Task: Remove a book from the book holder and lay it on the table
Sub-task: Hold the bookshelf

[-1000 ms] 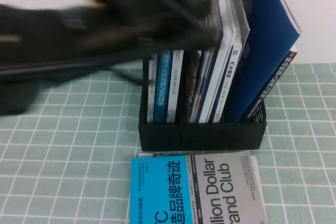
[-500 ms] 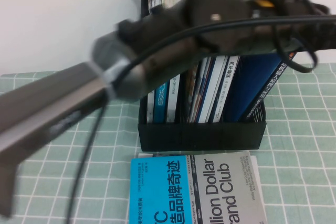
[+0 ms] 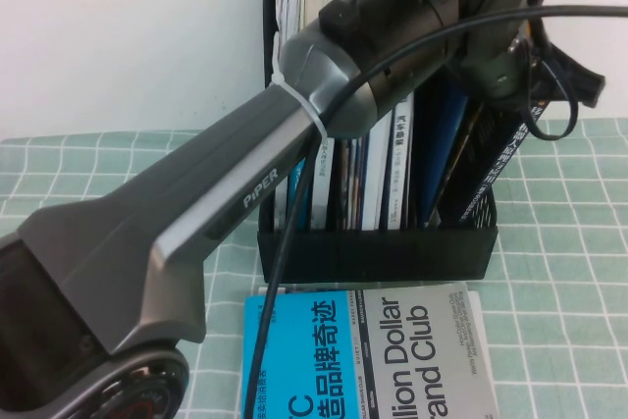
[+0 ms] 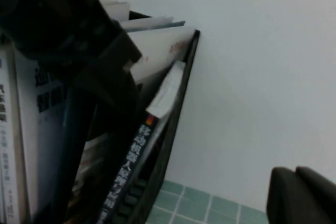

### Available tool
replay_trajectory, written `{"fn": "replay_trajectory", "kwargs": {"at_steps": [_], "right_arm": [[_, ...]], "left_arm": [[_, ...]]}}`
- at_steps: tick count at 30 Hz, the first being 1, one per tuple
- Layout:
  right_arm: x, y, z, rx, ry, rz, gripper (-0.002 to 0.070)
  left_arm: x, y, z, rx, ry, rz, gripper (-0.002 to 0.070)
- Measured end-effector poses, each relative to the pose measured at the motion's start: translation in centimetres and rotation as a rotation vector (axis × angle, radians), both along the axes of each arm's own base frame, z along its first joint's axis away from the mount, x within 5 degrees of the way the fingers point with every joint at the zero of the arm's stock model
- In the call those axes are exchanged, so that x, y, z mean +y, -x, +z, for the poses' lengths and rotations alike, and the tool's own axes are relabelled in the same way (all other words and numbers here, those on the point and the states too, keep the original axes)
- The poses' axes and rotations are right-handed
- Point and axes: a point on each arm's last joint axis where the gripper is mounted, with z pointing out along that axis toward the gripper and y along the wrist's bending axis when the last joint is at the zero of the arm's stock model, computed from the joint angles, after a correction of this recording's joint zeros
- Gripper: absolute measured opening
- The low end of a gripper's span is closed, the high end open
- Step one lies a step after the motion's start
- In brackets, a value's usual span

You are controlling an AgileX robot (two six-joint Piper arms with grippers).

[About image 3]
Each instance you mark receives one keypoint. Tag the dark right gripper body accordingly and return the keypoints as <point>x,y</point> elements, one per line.
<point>495,63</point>

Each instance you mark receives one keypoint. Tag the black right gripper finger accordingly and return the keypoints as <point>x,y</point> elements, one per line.
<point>574,80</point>

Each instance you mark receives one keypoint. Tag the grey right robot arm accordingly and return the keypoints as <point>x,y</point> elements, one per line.
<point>196,213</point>

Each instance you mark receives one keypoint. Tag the bright blue softcover book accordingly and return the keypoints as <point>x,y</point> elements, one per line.
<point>441,144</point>

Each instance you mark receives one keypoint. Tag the white car suspension book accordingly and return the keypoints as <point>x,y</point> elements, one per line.
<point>401,178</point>

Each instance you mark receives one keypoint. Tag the black mesh book holder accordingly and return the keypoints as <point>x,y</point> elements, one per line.
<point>373,257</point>

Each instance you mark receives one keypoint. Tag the blue and grey book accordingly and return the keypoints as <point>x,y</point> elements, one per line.
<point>392,350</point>

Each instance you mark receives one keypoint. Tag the green checked tablecloth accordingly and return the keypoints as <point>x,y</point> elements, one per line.
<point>564,242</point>

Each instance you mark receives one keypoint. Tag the thin magazine red edge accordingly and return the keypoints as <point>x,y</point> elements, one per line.
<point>360,183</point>

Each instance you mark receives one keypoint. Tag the white zip tie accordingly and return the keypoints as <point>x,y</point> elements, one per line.
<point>301,107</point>

